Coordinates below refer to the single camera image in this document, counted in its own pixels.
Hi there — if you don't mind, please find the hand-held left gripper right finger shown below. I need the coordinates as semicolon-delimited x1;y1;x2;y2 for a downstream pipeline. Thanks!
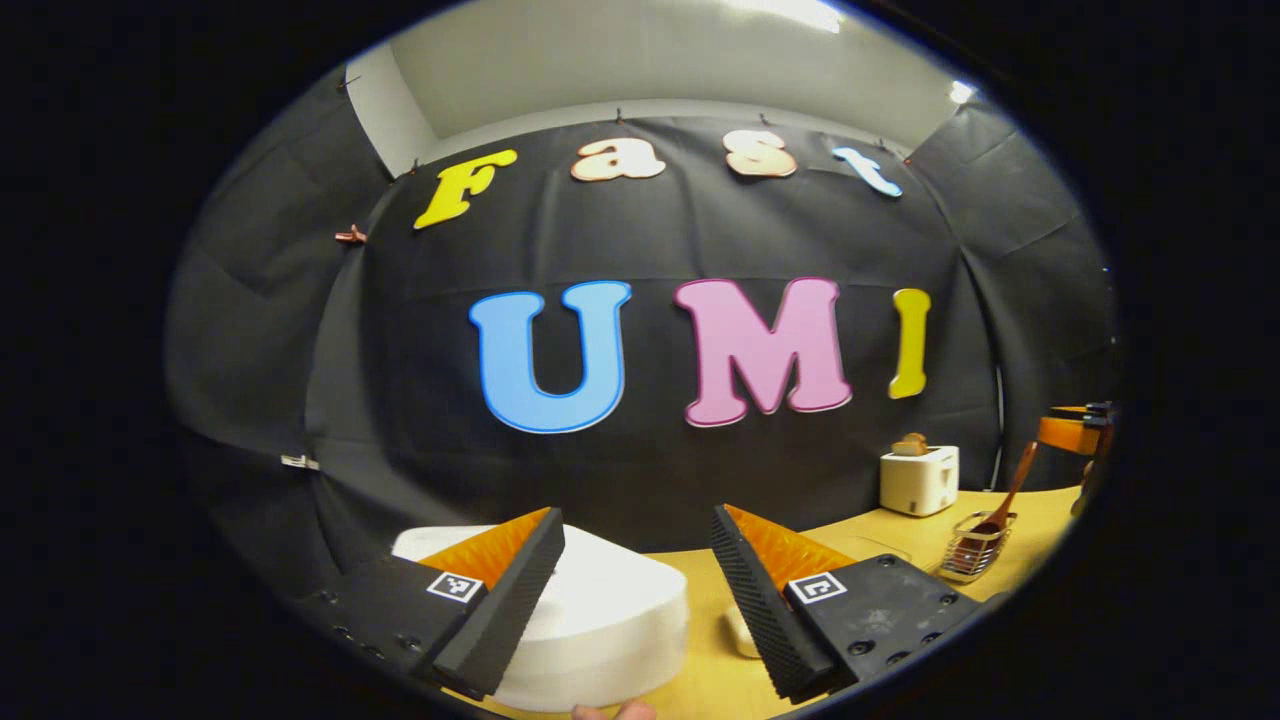
710;503;988;703

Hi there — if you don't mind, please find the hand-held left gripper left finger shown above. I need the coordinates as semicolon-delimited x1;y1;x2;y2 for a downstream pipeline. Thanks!
298;506;567;701

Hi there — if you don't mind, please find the white rice cooker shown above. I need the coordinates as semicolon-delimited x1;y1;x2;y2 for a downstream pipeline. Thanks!
391;523;692;714

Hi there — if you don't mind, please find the metal wire chopstick holder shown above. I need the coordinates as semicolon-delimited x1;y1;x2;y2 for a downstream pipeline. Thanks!
939;509;1019;585

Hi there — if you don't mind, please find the white toaster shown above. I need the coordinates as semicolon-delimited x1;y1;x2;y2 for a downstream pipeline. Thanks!
879;445;962;518

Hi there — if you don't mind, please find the black backdrop cloth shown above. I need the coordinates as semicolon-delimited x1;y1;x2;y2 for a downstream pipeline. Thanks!
165;65;1121;603

